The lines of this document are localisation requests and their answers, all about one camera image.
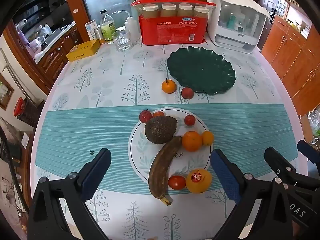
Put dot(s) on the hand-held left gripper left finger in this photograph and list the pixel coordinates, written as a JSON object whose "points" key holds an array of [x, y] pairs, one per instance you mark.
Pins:
{"points": [[88, 182]]}

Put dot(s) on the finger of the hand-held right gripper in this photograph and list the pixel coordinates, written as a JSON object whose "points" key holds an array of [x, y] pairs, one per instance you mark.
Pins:
{"points": [[277, 160], [306, 147]]}

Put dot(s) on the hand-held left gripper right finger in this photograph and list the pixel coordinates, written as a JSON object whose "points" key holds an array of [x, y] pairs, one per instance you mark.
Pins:
{"points": [[225, 177]]}

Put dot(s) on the large orange with red sticker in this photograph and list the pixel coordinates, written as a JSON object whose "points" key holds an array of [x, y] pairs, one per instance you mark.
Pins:
{"points": [[203, 185]]}

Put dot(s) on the small orange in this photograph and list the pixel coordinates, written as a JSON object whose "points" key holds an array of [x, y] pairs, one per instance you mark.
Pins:
{"points": [[209, 138]]}

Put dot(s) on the red tomato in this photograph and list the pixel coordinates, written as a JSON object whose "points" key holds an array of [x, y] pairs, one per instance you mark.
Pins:
{"points": [[189, 120], [177, 182], [158, 114]]}

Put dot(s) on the medium orange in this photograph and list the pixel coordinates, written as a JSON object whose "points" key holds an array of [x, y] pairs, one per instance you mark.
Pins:
{"points": [[192, 141]]}

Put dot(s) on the overripe brown banana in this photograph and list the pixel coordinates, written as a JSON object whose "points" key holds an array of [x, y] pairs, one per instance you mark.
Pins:
{"points": [[160, 170]]}

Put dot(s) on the brown avocado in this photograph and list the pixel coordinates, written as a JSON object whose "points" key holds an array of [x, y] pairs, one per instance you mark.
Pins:
{"points": [[160, 130]]}

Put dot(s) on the small dark red fruit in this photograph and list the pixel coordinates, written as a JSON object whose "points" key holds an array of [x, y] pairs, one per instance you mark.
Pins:
{"points": [[145, 116]]}

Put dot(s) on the small pinkish red fruit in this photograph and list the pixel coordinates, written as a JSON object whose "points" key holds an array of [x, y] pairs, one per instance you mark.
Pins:
{"points": [[187, 92]]}

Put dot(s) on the tangerine with stem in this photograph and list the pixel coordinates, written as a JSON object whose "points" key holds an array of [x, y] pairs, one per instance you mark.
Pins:
{"points": [[169, 87]]}

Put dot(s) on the dark green scalloped plate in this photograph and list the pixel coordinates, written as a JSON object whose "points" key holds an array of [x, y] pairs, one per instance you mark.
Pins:
{"points": [[200, 70]]}

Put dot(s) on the brown cardboard box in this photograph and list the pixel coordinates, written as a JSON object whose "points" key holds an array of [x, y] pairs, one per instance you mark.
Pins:
{"points": [[305, 127]]}

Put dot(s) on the tree print tablecloth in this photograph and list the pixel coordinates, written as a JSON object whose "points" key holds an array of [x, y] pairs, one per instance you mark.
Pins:
{"points": [[100, 130]]}

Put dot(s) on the yellow cardboard box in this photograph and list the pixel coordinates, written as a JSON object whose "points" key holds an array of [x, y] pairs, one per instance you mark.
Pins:
{"points": [[82, 50]]}

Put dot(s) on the brown kitchen base cabinet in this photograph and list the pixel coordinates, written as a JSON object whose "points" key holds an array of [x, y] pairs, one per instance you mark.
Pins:
{"points": [[60, 52]]}

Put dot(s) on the white countertop storage cabinet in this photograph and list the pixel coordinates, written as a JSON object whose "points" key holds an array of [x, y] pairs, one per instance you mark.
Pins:
{"points": [[225, 37]]}

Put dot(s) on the clear glass tumbler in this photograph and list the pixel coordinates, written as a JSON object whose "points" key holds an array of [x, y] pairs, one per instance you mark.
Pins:
{"points": [[122, 42]]}

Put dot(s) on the small metal tin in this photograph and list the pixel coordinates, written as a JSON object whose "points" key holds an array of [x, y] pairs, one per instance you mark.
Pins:
{"points": [[98, 36]]}

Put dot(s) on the dark wooden entrance door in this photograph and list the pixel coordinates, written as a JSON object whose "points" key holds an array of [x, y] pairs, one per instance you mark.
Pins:
{"points": [[268, 2]]}

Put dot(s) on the red bag of paper cups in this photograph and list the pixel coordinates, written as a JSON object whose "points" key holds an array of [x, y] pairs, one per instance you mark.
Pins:
{"points": [[172, 32]]}

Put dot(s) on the clear bottle with green label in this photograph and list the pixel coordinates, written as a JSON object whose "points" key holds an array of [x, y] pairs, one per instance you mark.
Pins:
{"points": [[107, 27]]}

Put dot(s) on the white leaflet card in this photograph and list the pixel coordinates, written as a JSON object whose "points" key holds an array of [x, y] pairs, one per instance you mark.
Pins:
{"points": [[90, 26]]}

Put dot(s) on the white squeeze bottle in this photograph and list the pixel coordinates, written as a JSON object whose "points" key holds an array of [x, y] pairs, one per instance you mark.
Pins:
{"points": [[131, 27]]}

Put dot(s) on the frosted glass door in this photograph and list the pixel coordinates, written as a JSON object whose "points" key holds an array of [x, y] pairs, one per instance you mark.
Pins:
{"points": [[100, 0]]}

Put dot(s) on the orange wooden wall cabinet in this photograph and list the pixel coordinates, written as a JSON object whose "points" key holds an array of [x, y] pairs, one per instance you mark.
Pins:
{"points": [[295, 62]]}

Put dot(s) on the wooden picture frame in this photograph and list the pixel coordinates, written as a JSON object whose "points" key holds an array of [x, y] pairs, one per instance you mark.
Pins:
{"points": [[6, 92]]}

